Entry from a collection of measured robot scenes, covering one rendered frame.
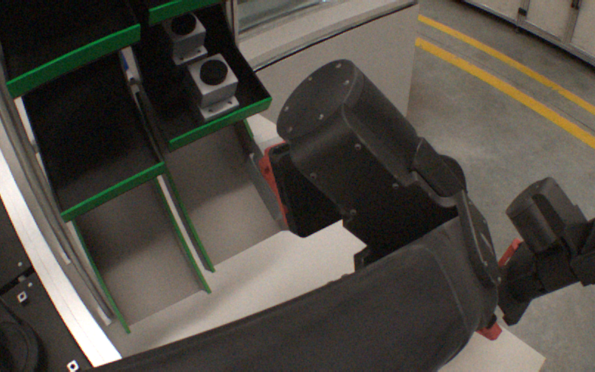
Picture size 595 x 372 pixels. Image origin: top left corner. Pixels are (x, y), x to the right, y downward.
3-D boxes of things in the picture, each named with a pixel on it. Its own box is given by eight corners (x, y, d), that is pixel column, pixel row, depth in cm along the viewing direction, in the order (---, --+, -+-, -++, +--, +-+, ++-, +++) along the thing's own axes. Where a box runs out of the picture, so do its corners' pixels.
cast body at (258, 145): (311, 204, 50) (332, 173, 43) (274, 222, 48) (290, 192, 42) (271, 138, 52) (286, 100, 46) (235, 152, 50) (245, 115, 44)
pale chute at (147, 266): (204, 288, 62) (212, 292, 58) (125, 327, 56) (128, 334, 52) (122, 100, 59) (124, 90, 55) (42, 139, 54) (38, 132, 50)
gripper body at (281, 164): (264, 154, 36) (319, 169, 29) (371, 114, 40) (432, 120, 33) (287, 234, 38) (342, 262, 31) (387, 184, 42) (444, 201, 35)
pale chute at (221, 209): (283, 229, 69) (297, 229, 65) (204, 270, 64) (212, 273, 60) (206, 54, 67) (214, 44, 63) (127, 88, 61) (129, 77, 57)
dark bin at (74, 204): (164, 173, 49) (165, 139, 42) (65, 224, 43) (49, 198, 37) (94, 12, 55) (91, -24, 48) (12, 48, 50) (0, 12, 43)
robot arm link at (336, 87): (382, 350, 27) (505, 294, 23) (236, 274, 21) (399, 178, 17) (371, 209, 35) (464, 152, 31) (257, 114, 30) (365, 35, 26)
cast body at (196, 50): (205, 66, 56) (212, 31, 50) (174, 80, 54) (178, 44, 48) (179, 26, 58) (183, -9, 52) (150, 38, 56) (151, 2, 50)
